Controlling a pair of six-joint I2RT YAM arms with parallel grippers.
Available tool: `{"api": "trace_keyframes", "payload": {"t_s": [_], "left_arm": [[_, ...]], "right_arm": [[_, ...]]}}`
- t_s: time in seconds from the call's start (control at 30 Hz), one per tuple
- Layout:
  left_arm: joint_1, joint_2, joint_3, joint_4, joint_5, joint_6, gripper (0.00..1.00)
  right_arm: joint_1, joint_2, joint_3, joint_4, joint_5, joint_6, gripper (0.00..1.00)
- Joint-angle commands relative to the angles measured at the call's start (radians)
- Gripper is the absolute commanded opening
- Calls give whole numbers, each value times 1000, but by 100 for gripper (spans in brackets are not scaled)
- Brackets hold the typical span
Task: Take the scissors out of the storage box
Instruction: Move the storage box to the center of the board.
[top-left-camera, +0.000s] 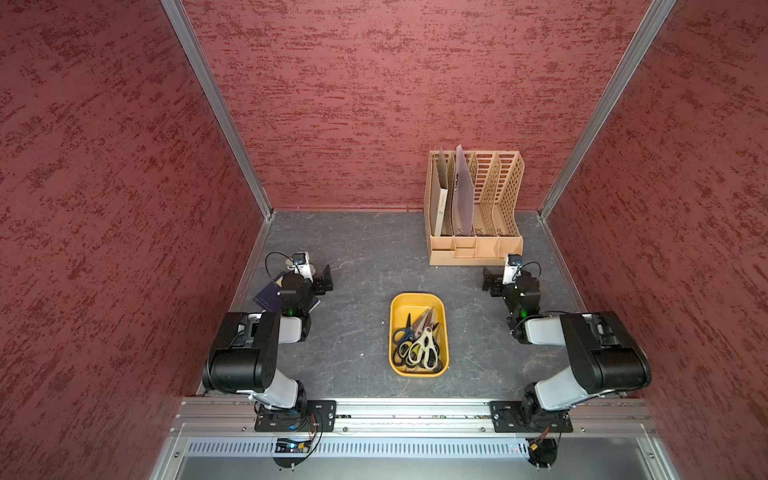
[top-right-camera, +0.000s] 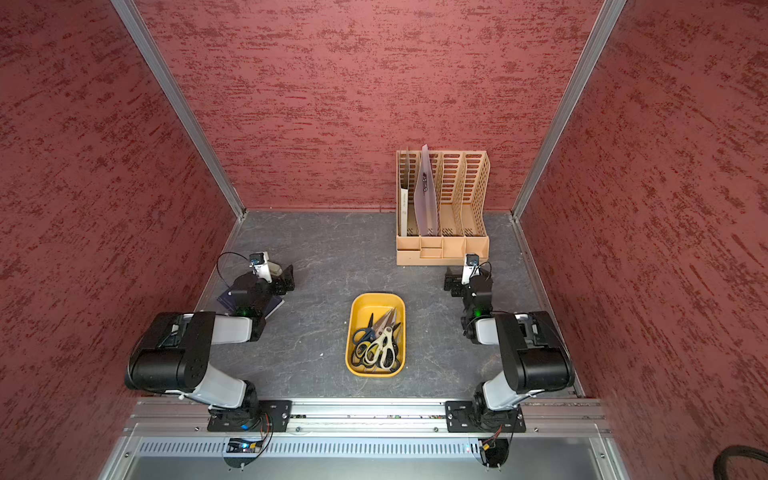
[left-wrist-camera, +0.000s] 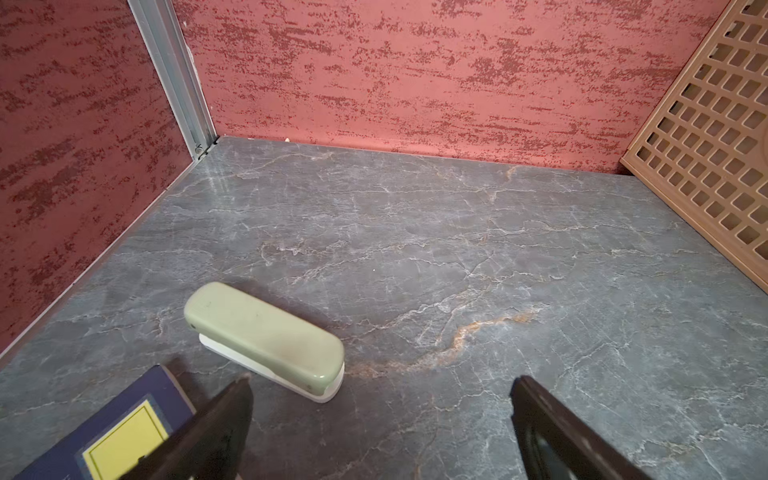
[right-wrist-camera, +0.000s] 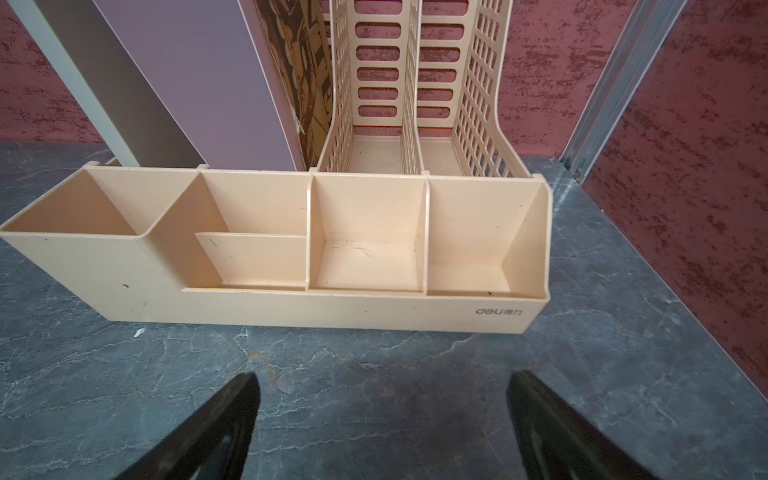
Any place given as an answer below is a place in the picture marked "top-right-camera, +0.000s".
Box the yellow plastic storage tray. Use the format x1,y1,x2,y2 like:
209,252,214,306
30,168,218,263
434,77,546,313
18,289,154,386
345,293,406,378

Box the yellow black handled scissors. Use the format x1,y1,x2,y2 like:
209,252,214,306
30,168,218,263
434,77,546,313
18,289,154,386
351,311,397,369

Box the cream handled kitchen scissors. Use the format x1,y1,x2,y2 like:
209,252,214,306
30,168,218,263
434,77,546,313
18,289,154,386
362,309,397,369

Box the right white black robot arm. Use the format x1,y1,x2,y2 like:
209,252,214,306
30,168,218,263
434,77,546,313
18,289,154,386
443,266,575,431

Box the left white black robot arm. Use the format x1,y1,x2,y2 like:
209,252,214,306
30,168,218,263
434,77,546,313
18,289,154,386
124,262,295,432

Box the dark blue notebook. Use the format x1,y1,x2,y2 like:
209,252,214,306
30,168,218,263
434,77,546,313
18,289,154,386
217,290,284,318

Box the tan plastic file organizer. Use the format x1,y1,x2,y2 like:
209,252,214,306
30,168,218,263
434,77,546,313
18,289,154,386
396,149,490,266

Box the translucent purple document folder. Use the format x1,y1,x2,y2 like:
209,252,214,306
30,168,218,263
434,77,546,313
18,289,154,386
413,144,439,236

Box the beige paper folder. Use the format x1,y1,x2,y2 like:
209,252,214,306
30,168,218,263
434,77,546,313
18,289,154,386
397,150,410,237

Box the left controller board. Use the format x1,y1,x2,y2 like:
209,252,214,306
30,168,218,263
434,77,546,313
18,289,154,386
223,438,265,469

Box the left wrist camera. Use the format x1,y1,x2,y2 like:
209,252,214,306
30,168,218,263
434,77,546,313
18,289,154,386
248,252,268,268

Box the blue handled scissors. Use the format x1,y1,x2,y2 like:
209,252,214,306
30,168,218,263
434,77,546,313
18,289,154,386
352,314,376,346

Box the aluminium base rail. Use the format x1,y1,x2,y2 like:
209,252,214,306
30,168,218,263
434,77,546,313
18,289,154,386
122,397,613,438

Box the left metal corner post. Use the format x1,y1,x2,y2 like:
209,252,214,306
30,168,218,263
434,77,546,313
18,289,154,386
111,0,247,221

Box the metal corner post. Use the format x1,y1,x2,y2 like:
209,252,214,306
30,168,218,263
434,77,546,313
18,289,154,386
111,0,247,221
511,0,626,223

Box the right metal corner post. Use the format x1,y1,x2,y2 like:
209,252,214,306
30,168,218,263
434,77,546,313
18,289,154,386
511,0,626,223

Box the black corrugated hose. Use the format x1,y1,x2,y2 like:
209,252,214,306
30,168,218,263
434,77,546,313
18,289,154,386
712,445,768,480

